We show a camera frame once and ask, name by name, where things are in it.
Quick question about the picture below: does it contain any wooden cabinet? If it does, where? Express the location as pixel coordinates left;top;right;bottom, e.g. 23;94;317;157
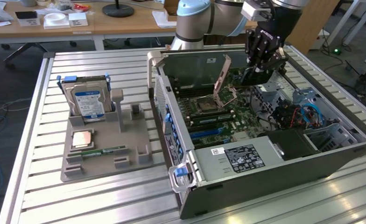
255;0;339;55

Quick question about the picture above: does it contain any open grey PC case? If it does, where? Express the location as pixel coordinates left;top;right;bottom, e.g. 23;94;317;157
147;42;366;220

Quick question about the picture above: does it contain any black graphics card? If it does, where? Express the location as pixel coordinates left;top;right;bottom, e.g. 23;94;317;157
211;54;275;99

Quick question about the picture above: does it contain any black chair base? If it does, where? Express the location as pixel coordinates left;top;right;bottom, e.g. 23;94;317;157
1;41;79;69

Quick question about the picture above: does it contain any hard disk in blue carrier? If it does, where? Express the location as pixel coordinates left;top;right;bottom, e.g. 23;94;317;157
55;74;113;122

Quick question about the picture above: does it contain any blue expansion slot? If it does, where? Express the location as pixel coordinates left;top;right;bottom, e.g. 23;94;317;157
188;127;224;140

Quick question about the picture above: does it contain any small white box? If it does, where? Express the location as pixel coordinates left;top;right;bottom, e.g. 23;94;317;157
67;12;89;27

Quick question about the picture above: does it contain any metal disk bay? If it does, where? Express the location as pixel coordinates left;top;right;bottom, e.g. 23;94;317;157
303;123;358;153

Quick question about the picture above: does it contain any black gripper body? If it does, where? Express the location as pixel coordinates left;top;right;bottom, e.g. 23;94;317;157
252;6;303;51

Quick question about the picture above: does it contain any installed RAM stick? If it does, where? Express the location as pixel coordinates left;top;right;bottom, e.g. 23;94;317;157
190;113;234;126

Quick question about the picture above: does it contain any blue wire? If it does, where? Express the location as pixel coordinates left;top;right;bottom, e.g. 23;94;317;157
301;102;327;128

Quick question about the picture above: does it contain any CPU socket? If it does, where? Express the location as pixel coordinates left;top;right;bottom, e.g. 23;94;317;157
192;95;223;116

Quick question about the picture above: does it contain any metal drive cage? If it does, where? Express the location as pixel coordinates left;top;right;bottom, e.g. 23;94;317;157
250;70;297;113

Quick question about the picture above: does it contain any black box on white card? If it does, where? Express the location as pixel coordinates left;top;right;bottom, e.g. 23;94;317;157
14;10;41;27

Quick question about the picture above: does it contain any copper CPU chip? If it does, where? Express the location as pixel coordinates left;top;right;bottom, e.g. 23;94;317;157
71;131;93;149

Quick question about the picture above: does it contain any cardboard box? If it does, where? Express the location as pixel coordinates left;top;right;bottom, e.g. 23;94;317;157
164;0;180;16

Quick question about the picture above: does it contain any grey parts rack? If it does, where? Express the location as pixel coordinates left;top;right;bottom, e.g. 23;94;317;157
60;88;155;183

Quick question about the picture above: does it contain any case latch with blue tab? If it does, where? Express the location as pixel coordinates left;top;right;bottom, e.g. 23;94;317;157
167;161;198;193

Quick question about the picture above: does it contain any white floor cable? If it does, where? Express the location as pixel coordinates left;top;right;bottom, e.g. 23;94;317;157
0;97;32;112

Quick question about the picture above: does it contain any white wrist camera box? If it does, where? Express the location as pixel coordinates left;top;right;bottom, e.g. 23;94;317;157
240;0;271;22

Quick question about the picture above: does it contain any black lamp base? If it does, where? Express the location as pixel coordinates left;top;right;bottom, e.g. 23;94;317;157
101;0;135;18

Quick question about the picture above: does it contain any green RAM stick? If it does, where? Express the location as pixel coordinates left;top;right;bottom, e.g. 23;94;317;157
67;145;125;158

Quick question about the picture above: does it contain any white table frame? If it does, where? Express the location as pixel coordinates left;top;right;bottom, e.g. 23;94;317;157
325;0;366;64

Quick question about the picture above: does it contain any wooden desk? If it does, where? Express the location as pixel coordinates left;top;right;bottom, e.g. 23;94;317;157
0;0;266;45

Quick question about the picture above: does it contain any white device with red button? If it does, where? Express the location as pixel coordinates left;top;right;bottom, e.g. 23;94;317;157
311;28;331;51

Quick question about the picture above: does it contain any red wire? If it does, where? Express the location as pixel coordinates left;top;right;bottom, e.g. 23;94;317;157
286;106;302;127

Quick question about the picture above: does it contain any grey power supply unit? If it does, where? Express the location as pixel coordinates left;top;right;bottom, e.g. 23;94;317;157
191;136;286;183

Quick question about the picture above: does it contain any white box with tape roll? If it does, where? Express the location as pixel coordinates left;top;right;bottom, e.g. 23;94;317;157
43;12;72;30

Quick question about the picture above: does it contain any green motherboard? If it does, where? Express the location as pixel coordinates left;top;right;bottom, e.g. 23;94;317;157
170;77;273;150

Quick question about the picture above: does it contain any stack of white papers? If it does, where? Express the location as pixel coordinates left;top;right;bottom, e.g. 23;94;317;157
151;10;178;28

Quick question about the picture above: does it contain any metal socket cover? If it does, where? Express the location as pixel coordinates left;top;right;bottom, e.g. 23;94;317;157
218;86;242;109

